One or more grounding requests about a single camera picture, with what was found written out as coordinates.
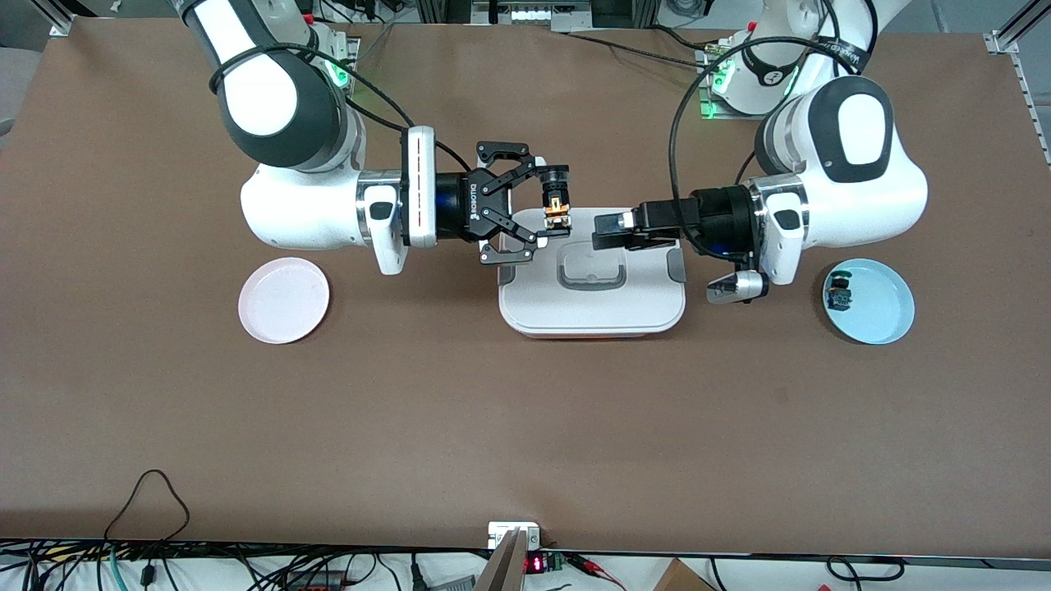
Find small white box device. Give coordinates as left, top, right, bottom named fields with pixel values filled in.
left=488, top=521, right=541, bottom=549

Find pink round plate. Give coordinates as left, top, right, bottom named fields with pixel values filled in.
left=238, top=257, right=331, bottom=345

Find blue and black switch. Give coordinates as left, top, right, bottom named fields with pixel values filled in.
left=827, top=269, right=855, bottom=314

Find red and black clip lead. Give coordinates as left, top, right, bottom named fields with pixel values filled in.
left=567, top=552, right=626, bottom=591

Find black looped thin cable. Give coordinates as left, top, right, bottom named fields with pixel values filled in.
left=103, top=469, right=192, bottom=585

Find light blue round plate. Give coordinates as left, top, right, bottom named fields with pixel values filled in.
left=823, top=259, right=916, bottom=346

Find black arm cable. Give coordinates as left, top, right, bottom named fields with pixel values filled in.
left=209, top=45, right=473, bottom=173
left=669, top=0, right=879, bottom=263

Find black power strip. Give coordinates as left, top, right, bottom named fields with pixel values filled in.
left=283, top=569, right=350, bottom=591

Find white lunch box grey clips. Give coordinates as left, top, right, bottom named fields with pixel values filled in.
left=498, top=208, right=686, bottom=339

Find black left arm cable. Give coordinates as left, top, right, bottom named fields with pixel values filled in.
left=669, top=0, right=879, bottom=263

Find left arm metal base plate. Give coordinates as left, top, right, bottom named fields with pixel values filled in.
left=700, top=45, right=760, bottom=121

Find black cable to base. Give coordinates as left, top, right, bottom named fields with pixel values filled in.
left=552, top=29, right=723, bottom=71

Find black cable loop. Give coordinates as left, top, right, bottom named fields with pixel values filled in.
left=825, top=556, right=906, bottom=583

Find aluminium profile post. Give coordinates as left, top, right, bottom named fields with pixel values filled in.
left=475, top=528, right=528, bottom=591

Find brown cardboard piece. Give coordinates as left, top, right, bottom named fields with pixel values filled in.
left=653, top=558, right=715, bottom=591

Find orange and black switch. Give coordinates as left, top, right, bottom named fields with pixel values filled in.
left=542, top=166, right=572, bottom=235

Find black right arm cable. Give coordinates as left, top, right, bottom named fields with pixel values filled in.
left=209, top=45, right=473, bottom=173

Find aluminium corner bracket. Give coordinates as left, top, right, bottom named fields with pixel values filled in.
left=984, top=0, right=1051, bottom=56

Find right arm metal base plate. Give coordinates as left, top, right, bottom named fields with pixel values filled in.
left=324, top=37, right=362, bottom=87

